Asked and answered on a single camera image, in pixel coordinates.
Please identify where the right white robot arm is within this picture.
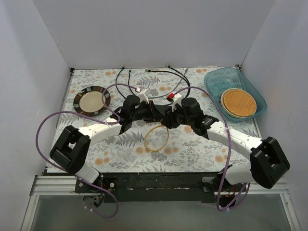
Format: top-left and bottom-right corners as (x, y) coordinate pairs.
(161, 94), (291, 191)

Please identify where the round woven bamboo tray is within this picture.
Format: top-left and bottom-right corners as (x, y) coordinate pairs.
(219, 88), (257, 118)

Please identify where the teal plastic basin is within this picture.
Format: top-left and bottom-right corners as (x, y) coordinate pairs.
(204, 67), (267, 122)

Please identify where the dark rimmed ceramic plate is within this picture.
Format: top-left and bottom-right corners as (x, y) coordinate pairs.
(73, 86), (111, 117)

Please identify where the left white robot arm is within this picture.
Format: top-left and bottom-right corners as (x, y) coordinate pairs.
(50, 95), (171, 193)

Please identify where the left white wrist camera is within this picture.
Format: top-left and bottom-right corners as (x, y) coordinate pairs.
(137, 88), (149, 103)

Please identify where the floral table mat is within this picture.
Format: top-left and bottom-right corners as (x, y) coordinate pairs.
(56, 67), (249, 172)

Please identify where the aluminium frame rail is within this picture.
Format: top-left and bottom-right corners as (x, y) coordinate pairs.
(30, 175), (289, 196)

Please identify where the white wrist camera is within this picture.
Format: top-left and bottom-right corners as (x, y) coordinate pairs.
(167, 93), (182, 111)
(137, 88), (149, 103)

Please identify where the black cable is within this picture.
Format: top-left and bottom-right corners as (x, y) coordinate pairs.
(115, 64), (191, 101)

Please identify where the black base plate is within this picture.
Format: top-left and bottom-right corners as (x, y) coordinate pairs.
(74, 172), (246, 203)

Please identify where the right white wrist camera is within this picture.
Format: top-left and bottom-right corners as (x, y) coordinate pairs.
(167, 93), (182, 111)

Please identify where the yellow ethernet cable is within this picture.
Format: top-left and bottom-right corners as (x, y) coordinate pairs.
(143, 124), (170, 152)

